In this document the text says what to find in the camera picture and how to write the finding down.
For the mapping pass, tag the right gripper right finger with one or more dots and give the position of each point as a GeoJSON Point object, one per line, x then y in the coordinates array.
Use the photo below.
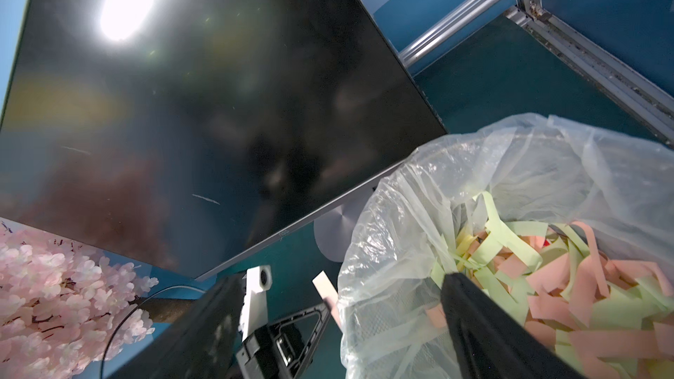
{"type": "Point", "coordinates": [488, 342]}

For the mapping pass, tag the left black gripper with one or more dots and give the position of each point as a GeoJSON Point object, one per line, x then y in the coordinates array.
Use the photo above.
{"type": "Point", "coordinates": [286, 347]}

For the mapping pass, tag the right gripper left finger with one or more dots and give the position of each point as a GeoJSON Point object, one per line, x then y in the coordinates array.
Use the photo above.
{"type": "Point", "coordinates": [200, 344]}

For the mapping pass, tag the pink sticky note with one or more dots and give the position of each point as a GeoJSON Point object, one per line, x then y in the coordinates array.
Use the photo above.
{"type": "Point", "coordinates": [329, 296]}

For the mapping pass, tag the round grey monitor stand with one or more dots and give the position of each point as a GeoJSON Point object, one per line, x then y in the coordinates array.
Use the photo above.
{"type": "Point", "coordinates": [333, 230]}

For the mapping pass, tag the black computer monitor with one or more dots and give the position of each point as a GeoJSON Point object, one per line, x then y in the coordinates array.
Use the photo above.
{"type": "Point", "coordinates": [188, 134]}

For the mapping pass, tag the brown tree trunk base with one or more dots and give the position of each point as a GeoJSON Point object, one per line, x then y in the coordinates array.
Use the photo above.
{"type": "Point", "coordinates": [164, 310]}

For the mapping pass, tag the bin with clear plastic bag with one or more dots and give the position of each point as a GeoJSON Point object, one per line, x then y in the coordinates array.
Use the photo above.
{"type": "Point", "coordinates": [568, 228]}

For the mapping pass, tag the pink cherry blossom tree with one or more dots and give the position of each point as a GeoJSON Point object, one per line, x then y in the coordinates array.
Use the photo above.
{"type": "Point", "coordinates": [64, 305]}

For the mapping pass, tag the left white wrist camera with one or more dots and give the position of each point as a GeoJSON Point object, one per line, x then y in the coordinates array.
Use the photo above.
{"type": "Point", "coordinates": [258, 281]}

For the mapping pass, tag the right side aluminium floor rail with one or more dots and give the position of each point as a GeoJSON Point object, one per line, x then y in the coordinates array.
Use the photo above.
{"type": "Point", "coordinates": [625, 86]}

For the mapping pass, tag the right aluminium frame post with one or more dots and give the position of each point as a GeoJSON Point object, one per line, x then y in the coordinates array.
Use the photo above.
{"type": "Point", "coordinates": [445, 28]}

